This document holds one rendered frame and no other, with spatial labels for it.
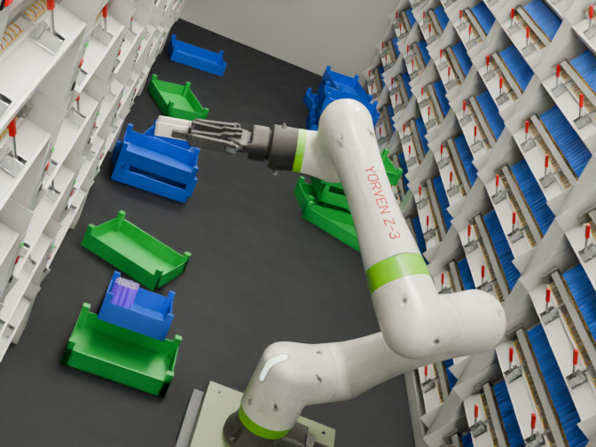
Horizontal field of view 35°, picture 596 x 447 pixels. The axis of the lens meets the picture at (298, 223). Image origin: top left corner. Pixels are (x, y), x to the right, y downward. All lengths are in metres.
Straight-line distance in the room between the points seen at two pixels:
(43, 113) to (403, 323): 0.71
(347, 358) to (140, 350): 0.93
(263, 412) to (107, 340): 0.90
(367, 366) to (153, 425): 0.78
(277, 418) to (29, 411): 0.74
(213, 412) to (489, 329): 0.69
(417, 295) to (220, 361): 1.32
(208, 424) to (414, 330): 0.64
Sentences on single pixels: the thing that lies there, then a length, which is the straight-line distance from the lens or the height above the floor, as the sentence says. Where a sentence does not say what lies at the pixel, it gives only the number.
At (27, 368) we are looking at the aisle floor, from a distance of 2.66.
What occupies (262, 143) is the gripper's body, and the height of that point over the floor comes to 0.93.
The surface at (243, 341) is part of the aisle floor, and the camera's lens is 3.08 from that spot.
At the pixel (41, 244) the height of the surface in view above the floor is 0.36.
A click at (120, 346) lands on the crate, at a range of 2.84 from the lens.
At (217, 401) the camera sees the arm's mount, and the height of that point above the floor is 0.33.
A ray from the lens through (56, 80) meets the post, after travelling 1.60.
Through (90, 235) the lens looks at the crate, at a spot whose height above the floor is 0.05.
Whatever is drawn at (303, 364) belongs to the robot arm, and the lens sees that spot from 2.02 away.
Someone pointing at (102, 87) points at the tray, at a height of 0.79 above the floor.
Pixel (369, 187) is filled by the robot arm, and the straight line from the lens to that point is 1.81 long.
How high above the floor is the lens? 1.64
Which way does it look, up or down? 24 degrees down
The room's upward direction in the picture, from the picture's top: 25 degrees clockwise
